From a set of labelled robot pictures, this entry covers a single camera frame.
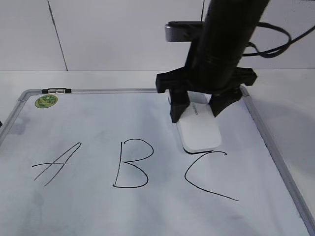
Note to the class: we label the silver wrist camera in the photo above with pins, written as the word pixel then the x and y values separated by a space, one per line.
pixel 182 31

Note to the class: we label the white board eraser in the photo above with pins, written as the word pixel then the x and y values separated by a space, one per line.
pixel 197 126

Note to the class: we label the round green magnet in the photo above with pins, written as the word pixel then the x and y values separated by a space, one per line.
pixel 46 101

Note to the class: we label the white board with grey frame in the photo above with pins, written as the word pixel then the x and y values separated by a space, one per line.
pixel 113 165

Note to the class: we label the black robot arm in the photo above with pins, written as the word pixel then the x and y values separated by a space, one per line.
pixel 230 22

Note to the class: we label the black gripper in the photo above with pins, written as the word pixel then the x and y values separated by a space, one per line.
pixel 210 69

